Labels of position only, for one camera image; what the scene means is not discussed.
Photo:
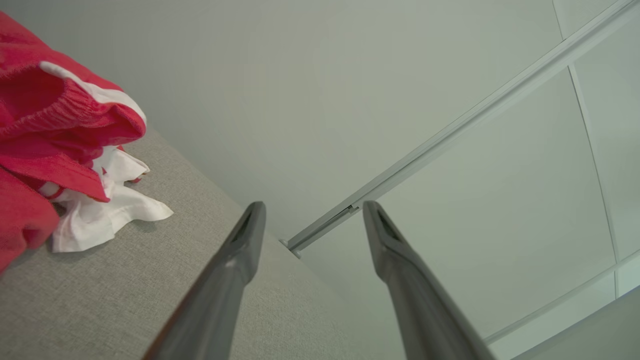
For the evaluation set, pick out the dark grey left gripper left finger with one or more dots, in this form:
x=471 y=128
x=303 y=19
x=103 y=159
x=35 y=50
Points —
x=215 y=300

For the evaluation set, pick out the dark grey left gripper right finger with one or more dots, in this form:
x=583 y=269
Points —
x=420 y=310

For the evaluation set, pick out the red shirt with white sleeves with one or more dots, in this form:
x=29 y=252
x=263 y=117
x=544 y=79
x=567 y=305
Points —
x=100 y=220

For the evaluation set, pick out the grey metal partition post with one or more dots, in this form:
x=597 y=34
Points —
x=450 y=132

